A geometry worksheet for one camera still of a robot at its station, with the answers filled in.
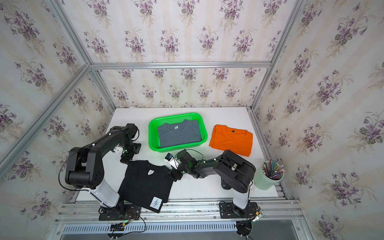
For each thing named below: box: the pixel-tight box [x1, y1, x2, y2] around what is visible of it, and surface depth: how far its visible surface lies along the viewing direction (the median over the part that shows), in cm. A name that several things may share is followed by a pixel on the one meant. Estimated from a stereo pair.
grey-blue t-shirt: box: [157, 119, 202, 148], surface depth 105 cm
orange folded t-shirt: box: [209, 124, 253, 157], surface depth 103 cm
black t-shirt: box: [118, 160, 174, 214], surface depth 83 cm
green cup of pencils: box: [253, 159, 286, 191], surface depth 75 cm
